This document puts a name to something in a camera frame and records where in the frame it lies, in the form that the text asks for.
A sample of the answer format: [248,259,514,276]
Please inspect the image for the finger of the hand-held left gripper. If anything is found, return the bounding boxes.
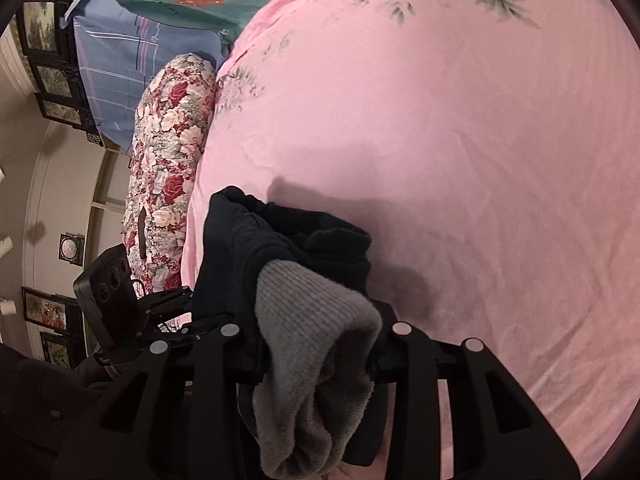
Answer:
[142,286,194,321]
[166,312,234,344]

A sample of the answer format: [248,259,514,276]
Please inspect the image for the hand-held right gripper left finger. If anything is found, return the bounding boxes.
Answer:
[57,312,273,480]

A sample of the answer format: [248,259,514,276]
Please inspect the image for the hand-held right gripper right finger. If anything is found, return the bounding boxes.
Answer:
[367,301,581,480]

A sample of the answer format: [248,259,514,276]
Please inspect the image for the dark pants with grey lining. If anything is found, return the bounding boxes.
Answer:
[191,185,388,480]

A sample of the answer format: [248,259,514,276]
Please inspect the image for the person's left forearm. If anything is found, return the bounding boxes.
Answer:
[0,344,126,480]

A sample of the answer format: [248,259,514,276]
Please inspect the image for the framed picture with red print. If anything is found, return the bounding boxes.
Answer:
[21,287,84,331]

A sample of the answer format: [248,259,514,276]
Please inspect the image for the small square framed picture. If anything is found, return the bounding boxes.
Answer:
[58,232,86,266]

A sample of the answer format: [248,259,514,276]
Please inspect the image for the dark framed picture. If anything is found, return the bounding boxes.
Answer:
[41,331,82,369]

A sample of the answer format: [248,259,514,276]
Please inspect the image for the red floral quilt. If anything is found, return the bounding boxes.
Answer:
[121,52,218,294]

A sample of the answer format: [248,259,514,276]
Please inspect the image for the pink floral bed sheet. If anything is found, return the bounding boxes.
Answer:
[180,0,640,480]

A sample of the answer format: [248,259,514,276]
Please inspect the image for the black headboard with picture panels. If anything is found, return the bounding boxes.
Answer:
[12,0,106,148]

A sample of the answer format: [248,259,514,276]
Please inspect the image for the blue plaid pillow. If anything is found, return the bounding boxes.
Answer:
[60,0,233,153]

